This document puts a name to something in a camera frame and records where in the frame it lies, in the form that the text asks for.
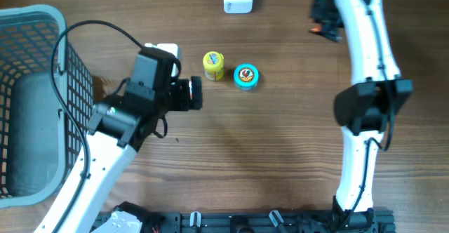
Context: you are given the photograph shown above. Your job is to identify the yellow cylindrical container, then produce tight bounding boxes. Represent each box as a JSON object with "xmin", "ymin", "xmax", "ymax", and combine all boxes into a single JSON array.
[{"xmin": 203, "ymin": 51, "xmax": 225, "ymax": 81}]

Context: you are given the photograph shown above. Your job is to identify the teal tin can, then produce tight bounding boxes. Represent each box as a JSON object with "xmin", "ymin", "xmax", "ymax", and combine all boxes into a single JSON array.
[{"xmin": 233, "ymin": 63, "xmax": 260, "ymax": 91}]

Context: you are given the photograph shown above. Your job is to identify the red snack box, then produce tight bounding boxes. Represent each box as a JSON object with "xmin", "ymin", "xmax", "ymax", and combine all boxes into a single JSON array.
[{"xmin": 189, "ymin": 81, "xmax": 193, "ymax": 101}]

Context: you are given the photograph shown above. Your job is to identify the red silver foil packet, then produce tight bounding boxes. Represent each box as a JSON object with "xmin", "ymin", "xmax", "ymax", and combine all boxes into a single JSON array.
[{"xmin": 309, "ymin": 25, "xmax": 324, "ymax": 35}]

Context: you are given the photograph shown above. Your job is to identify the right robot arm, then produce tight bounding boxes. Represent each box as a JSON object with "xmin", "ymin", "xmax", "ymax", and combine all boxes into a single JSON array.
[{"xmin": 297, "ymin": 0, "xmax": 413, "ymax": 232}]

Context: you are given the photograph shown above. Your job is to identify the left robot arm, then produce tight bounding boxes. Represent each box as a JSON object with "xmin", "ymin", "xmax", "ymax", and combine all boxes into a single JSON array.
[{"xmin": 36, "ymin": 44, "xmax": 203, "ymax": 232}]

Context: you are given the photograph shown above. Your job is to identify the grey plastic shopping basket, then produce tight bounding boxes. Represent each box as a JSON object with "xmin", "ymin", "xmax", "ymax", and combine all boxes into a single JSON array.
[{"xmin": 1, "ymin": 5, "xmax": 94, "ymax": 208}]

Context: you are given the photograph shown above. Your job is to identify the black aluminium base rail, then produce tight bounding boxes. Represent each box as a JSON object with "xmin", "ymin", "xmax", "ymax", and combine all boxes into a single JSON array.
[{"xmin": 89, "ymin": 210, "xmax": 397, "ymax": 233}]

